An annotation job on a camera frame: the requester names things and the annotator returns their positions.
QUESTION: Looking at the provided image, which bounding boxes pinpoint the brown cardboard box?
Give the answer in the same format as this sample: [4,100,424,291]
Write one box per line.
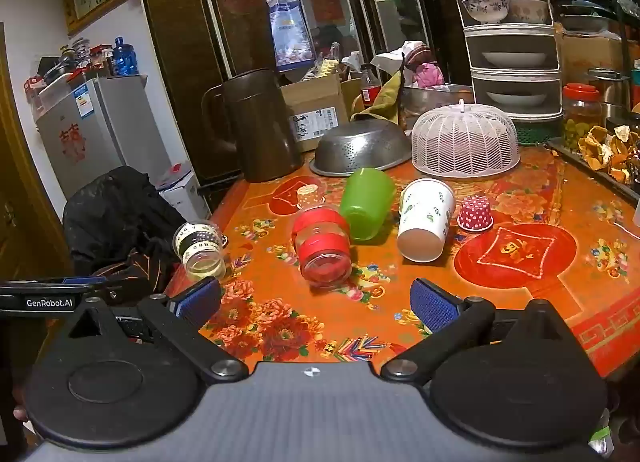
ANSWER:
[279,73,365,153]

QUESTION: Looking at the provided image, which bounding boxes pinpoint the white plastic bag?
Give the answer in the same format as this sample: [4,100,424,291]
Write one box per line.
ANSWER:
[372,40,430,74]

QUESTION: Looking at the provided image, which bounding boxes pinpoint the metal kettle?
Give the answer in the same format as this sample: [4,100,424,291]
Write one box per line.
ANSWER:
[587,67,631,119]

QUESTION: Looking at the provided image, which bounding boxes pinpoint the glass jar with red lid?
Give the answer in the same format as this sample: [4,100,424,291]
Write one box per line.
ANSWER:
[562,83,605,149]

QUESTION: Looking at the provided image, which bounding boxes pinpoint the white plate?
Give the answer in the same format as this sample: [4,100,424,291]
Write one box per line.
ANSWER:
[485,91,548,108]
[481,51,548,68]

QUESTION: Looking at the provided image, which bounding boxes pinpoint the olive green cloth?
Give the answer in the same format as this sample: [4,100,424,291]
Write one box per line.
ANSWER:
[350,71,403,127]

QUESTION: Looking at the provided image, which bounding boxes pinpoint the blue and white packet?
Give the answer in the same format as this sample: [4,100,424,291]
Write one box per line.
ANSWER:
[264,0,317,69]

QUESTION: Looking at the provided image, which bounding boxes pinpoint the white tiered dish rack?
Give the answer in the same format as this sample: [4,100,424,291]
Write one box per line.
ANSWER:
[442,0,564,124]

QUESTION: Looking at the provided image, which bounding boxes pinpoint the pale patterned bowl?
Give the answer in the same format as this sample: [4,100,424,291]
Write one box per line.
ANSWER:
[507,0,550,25]

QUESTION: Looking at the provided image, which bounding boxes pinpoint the white cardboard box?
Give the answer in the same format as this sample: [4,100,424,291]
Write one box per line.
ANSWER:
[154,161,211,224]

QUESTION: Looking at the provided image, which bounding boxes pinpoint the dried orange peels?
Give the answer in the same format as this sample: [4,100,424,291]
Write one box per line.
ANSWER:
[578,124,640,184]

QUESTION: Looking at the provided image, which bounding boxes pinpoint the small pale dotted paper cup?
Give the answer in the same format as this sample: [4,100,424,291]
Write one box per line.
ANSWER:
[295,184,322,211]

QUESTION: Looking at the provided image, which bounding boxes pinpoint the dark tray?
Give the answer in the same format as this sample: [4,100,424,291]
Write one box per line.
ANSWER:
[546,136,640,208]

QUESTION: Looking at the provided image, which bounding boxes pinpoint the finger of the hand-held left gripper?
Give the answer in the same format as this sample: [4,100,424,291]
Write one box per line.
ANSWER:
[60,275,126,293]

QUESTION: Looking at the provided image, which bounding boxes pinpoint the metal colander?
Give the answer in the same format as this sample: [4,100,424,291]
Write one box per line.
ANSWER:
[308,119,414,178]

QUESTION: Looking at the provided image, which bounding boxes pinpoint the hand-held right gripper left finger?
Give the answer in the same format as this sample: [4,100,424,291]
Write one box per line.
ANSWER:
[67,277,249,386]

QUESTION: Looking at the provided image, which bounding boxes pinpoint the metal basin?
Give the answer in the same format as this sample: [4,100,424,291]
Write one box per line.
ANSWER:
[400,84,476,131]

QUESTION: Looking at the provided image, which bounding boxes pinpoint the black jacket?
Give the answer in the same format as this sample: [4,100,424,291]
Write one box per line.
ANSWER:
[62,165,187,289]

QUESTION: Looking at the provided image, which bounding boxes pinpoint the pink plastic bag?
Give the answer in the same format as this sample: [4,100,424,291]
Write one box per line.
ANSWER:
[412,62,447,90]

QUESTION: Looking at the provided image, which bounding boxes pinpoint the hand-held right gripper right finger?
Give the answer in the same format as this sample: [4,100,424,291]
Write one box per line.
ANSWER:
[380,278,567,386]

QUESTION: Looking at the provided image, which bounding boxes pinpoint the black cooking pot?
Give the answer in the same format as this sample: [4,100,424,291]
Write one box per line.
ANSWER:
[42,53,81,85]

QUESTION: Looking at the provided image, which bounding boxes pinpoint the blue patterned bowl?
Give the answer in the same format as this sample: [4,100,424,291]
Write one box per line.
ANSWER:
[460,0,511,25]

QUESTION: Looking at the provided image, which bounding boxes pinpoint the green plastic cup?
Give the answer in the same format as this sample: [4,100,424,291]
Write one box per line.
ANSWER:
[339,167,397,242]

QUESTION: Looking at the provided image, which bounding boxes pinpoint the red polka dot cupcake cup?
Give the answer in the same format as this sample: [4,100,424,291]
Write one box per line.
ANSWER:
[457,195,495,233]

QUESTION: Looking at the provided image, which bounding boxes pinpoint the clear glass cup with band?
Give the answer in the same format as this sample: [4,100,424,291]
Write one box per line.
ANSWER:
[172,219,229,281]

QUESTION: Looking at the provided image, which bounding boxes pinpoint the red sleeved glass cup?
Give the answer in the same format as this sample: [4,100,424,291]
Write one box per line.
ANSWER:
[291,207,354,289]

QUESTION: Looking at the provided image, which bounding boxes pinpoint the dark mirrored cabinet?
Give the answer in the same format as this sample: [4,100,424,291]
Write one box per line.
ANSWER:
[136,0,473,198]

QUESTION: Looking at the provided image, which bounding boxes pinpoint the blue water bottle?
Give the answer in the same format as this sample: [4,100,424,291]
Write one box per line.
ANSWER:
[112,36,139,77]

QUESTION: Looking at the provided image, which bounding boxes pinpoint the white plastic food cover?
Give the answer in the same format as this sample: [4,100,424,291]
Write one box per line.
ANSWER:
[410,99,521,178]

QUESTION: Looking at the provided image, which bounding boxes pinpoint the green plastic basket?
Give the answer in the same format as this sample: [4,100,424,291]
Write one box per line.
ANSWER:
[514,121,564,146]

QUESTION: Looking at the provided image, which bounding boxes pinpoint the dark brown pitcher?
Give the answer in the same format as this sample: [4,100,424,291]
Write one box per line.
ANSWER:
[201,68,304,183]

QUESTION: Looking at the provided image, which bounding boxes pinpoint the grey refrigerator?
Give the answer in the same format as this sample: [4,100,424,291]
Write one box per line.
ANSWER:
[34,74,174,201]

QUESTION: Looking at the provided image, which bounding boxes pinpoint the wooden door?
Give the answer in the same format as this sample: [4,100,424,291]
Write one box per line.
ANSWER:
[0,22,73,284]

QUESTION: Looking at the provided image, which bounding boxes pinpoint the large tan cardboard box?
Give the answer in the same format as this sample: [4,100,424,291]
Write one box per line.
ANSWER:
[559,33,627,87]

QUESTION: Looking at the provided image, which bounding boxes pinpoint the white leaf print paper cup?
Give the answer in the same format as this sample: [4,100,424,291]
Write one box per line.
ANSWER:
[396,178,457,263]

